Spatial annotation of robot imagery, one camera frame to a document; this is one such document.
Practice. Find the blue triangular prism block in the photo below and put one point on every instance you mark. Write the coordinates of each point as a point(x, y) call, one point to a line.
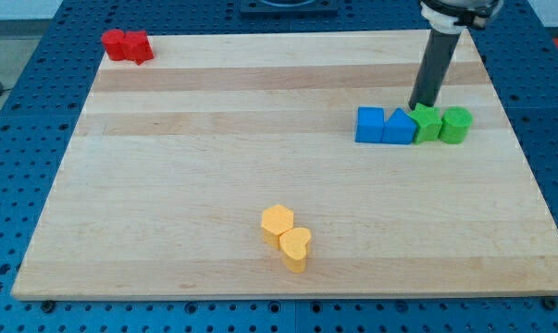
point(399, 128)

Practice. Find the yellow heart block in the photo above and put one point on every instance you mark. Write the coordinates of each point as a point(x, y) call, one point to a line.
point(295, 247)

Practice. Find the green star block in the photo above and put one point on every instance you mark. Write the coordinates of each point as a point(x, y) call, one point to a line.
point(428, 123)

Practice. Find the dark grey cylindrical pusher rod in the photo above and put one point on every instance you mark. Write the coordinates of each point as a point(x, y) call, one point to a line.
point(434, 65)

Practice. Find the red star block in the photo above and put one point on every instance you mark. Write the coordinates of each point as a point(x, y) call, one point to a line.
point(136, 47)

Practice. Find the light wooden board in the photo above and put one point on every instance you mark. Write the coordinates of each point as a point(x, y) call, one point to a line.
point(160, 193)

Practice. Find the red cylinder block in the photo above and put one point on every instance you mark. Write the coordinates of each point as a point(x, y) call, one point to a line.
point(111, 41)

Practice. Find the green cylinder block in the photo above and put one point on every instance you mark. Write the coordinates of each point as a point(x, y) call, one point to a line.
point(456, 123)

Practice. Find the yellow hexagon block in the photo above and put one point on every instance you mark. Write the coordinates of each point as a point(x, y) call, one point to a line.
point(275, 221)

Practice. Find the blue cube block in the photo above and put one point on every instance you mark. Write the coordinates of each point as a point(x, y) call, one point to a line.
point(370, 124)

